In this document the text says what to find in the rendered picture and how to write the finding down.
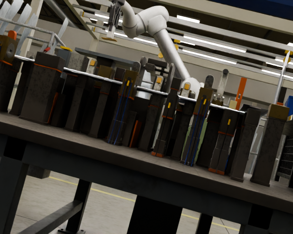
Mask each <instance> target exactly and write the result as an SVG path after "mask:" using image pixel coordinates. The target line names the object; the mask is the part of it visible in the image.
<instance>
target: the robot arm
mask: <svg viewBox="0 0 293 234"><path fill-rule="evenodd" d="M110 1H111V2H112V3H113V5H112V4H111V7H110V14H109V20H108V22H109V24H108V25H109V28H108V31H107V38H111V39H113V37H114V32H115V28H117V26H118V23H119V20H120V16H121V14H122V12H123V19H122V28H123V31H124V33H125V35H126V36H127V37H128V38H131V39H134V38H136V37H138V36H139V35H140V34H142V33H144V32H148V33H149V34H150V35H151V36H153V37H154V39H155V41H156V43H157V45H158V47H159V49H160V51H161V53H162V55H163V57H164V59H165V61H166V62H167V63H168V67H169V68H170V66H171V63H173V64H175V72H174V76H173V77H175V78H180V79H182V81H183V82H182V86H181V88H183V87H184V84H185V82H190V83H191V88H190V90H191V91H194V92H195V94H196V96H195V100H197V97H198V94H199V89H200V87H204V83H199V82H198V81H197V80H196V79H194V78H191V77H190V75H189V73H188V71H187V69H186V67H185V65H184V63H183V61H182V59H181V58H180V56H179V54H178V52H177V50H176V47H175V45H174V43H173V42H172V40H171V38H170V36H169V34H168V32H167V30H166V29H167V25H166V23H167V22H168V20H169V13H168V11H167V9H166V8H165V7H164V6H153V7H151V8H148V9H146V10H143V11H141V12H140V13H138V14H136V15H135V14H134V11H133V9H132V7H131V6H130V5H129V4H128V3H127V2H126V0H110ZM120 11H122V12H120ZM164 108H165V105H164V106H163V109H162V113H161V116H160V121H159V122H160V124H161V123H162V119H163V117H162V115H163V111H164Z"/></svg>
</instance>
